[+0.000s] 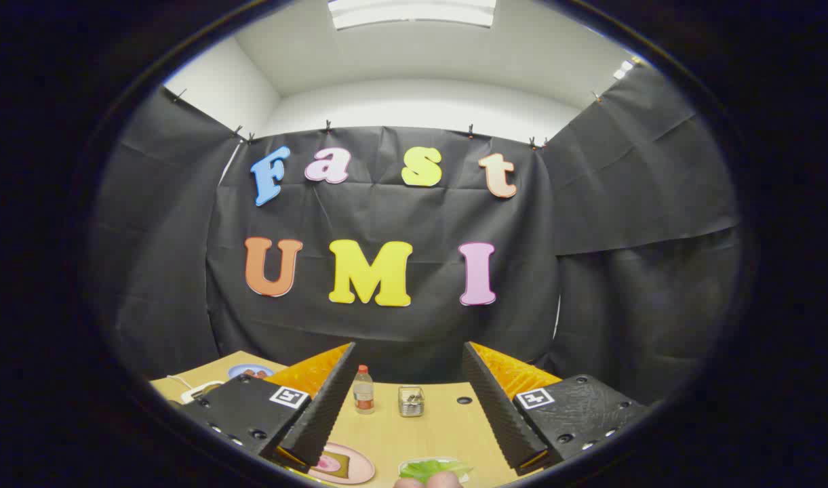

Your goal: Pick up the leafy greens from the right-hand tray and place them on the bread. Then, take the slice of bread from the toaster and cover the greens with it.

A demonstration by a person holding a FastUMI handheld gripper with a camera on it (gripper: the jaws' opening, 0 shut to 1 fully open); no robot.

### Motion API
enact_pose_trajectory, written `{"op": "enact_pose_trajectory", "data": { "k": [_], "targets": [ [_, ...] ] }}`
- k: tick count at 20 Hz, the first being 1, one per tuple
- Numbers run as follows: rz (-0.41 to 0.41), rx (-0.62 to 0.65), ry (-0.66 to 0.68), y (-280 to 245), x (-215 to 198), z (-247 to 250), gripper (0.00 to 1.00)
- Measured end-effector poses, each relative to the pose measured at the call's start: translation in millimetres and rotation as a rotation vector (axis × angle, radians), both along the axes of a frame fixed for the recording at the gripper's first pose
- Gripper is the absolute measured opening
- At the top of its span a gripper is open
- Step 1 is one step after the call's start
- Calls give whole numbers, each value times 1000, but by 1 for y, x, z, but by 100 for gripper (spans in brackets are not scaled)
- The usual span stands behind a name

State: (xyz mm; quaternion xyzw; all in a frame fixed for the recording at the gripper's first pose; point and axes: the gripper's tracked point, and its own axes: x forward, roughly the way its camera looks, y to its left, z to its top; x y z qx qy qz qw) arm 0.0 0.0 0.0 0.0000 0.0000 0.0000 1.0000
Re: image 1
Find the brown base bread slice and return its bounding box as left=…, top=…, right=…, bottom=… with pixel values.
left=317, top=451, right=351, bottom=480

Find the pink plate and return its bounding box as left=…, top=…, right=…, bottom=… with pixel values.
left=310, top=443, right=376, bottom=485

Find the white toaster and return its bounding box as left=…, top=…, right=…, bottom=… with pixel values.
left=180, top=380, right=226, bottom=405

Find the clear water bottle red cap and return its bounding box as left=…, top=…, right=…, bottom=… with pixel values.
left=352, top=365, right=375, bottom=415

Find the wire utensil basket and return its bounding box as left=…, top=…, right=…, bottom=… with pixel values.
left=397, top=386, right=425, bottom=418

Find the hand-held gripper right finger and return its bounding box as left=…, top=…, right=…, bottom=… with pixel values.
left=461, top=342, right=652, bottom=476

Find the ceiling light panel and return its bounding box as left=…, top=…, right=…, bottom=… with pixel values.
left=328, top=0, right=497, bottom=31

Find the green lettuce leaf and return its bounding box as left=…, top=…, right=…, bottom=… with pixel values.
left=401, top=460, right=474, bottom=483

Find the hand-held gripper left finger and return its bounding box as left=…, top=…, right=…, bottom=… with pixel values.
left=180, top=342, right=358, bottom=474

